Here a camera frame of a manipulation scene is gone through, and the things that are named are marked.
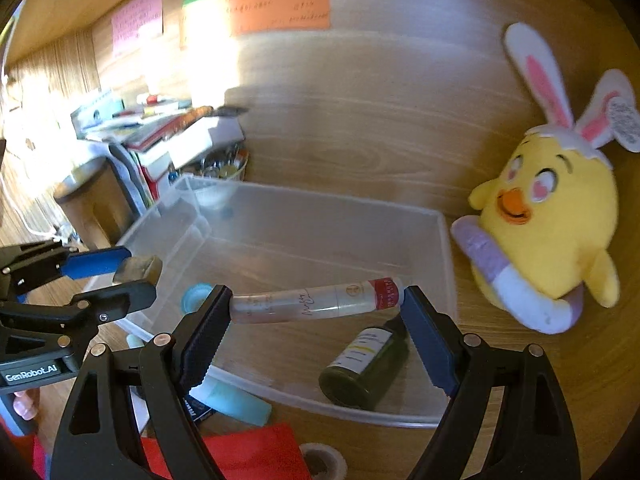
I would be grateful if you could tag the white box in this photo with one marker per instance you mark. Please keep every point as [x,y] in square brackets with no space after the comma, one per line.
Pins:
[205,142]

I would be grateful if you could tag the orange sticky note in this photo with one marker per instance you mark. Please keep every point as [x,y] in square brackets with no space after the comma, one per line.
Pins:
[280,7]

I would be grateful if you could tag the yellow chick plush toy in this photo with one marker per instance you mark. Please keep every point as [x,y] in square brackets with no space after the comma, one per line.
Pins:
[550,210]

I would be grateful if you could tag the blue round cap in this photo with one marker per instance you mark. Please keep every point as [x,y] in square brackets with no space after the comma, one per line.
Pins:
[196,297]

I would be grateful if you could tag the brown mug with lid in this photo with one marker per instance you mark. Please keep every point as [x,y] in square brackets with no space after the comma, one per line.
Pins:
[92,200]

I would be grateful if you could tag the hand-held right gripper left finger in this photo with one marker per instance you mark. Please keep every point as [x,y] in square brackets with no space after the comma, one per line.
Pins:
[205,335]

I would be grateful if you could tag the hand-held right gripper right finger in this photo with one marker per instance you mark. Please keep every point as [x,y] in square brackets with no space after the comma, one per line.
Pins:
[425,345]

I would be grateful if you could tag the dark green bottle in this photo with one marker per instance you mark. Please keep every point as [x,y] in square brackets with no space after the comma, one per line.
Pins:
[365,365]

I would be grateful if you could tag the person's red garment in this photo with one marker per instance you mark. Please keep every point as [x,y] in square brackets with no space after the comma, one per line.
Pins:
[22,460]

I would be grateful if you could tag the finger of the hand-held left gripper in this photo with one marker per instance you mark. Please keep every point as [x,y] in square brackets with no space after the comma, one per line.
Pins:
[115,300]
[95,262]

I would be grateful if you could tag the tape roll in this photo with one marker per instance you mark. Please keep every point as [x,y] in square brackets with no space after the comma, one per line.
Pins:
[325,460]

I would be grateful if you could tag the small pink object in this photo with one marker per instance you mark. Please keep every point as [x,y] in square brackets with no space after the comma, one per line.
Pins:
[26,407]

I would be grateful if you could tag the clear tube with red cap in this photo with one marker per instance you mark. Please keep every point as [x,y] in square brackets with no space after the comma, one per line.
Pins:
[320,300]

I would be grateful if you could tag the clear plastic storage bin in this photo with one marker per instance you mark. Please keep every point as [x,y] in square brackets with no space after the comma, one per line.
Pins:
[300,240]

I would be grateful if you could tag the pink sticky note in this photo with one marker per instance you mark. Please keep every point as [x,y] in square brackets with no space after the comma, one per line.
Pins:
[137,20]

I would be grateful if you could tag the teal tube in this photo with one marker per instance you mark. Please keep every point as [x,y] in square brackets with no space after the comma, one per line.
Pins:
[235,400]

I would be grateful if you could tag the stack of books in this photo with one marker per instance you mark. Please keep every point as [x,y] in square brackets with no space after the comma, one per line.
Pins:
[145,135]

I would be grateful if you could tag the red box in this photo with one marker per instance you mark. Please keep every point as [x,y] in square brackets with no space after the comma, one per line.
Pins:
[250,452]

